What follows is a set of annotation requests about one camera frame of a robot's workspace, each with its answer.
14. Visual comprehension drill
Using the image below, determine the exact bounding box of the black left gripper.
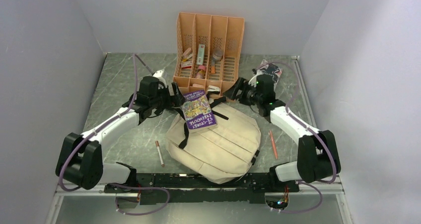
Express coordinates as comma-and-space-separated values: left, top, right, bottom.
149, 82, 186, 109

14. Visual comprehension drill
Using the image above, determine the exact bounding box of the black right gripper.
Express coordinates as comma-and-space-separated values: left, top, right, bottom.
222, 77, 262, 106

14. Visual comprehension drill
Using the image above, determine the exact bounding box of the purple Treehouse book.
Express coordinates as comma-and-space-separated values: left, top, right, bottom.
181, 89, 217, 132

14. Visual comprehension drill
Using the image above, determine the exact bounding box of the Little Women floral book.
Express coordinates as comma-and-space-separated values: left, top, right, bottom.
256, 59, 282, 87

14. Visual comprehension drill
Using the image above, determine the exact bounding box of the beige canvas backpack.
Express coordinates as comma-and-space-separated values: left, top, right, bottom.
166, 102, 261, 184

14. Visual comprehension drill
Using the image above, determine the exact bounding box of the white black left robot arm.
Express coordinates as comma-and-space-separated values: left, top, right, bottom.
56, 75, 185, 192

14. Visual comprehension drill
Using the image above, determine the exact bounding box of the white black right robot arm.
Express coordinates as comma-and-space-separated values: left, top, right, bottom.
223, 75, 341, 191

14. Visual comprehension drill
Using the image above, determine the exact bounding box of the red white small box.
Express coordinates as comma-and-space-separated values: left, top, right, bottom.
180, 48, 193, 69

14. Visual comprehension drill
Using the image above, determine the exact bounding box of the pink tape roll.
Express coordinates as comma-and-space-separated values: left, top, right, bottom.
195, 65, 207, 79

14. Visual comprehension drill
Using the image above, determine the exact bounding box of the grey glue stick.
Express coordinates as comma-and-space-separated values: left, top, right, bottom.
210, 48, 223, 74

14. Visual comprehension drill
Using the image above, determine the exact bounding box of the teal white box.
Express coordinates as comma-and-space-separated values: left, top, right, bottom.
196, 44, 206, 65

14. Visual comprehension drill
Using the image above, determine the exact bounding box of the orange plastic desk organizer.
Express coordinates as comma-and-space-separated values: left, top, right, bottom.
173, 12, 245, 98

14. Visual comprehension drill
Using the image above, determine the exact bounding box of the white brown marker pen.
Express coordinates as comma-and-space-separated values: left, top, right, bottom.
155, 141, 165, 167

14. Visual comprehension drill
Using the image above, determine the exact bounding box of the orange pencil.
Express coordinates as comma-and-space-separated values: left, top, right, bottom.
269, 130, 278, 159

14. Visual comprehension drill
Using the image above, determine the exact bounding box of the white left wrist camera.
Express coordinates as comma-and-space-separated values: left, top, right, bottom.
152, 69, 167, 87

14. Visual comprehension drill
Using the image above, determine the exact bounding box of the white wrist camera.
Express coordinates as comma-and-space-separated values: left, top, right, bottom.
152, 69, 167, 87
248, 70, 264, 87

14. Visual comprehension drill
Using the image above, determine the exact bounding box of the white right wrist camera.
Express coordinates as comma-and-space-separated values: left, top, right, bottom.
248, 70, 264, 87

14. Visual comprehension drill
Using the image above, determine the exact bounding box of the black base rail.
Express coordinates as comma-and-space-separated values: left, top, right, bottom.
104, 172, 299, 205

